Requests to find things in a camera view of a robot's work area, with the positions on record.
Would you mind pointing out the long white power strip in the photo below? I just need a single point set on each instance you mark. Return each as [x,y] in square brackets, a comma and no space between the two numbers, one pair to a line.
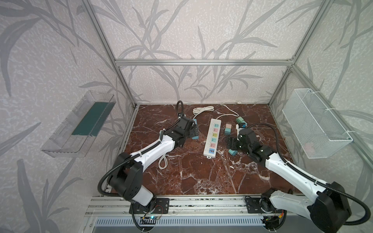
[211,144]

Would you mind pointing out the teal USB power strip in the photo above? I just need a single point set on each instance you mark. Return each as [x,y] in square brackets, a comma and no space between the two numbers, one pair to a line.
[195,130]

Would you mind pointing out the pink teal cube plug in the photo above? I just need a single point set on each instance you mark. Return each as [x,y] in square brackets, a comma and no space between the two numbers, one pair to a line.
[228,129]

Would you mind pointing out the green double cube plug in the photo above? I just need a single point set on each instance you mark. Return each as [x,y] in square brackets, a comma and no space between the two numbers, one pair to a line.
[240,120]

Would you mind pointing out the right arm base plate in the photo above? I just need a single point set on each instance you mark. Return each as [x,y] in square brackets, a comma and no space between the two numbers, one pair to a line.
[256,205]

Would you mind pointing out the white wire mesh basket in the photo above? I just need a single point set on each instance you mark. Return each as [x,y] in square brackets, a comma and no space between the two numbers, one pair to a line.
[317,129]

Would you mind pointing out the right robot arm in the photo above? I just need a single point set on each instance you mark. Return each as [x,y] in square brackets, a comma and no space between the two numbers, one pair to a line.
[327,205]

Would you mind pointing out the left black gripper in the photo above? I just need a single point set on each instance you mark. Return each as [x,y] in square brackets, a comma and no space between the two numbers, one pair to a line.
[192,129]

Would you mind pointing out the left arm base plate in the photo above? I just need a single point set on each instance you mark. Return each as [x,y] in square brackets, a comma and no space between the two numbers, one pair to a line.
[156,206]

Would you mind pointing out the aluminium cage frame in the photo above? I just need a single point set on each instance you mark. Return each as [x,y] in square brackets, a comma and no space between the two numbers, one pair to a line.
[289,63]

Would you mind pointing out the clear plastic tray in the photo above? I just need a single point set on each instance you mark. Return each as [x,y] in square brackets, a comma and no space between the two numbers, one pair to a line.
[77,133]

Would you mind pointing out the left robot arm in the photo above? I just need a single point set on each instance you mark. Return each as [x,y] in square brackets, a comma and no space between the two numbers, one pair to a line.
[125,179]

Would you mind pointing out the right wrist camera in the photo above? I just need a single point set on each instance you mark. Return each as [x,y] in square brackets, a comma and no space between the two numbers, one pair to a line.
[240,127]

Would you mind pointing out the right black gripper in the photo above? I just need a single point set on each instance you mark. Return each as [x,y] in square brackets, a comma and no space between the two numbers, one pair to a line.
[234,142]

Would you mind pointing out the aluminium front rail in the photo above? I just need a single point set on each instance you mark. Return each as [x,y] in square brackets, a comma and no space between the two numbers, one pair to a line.
[234,205]

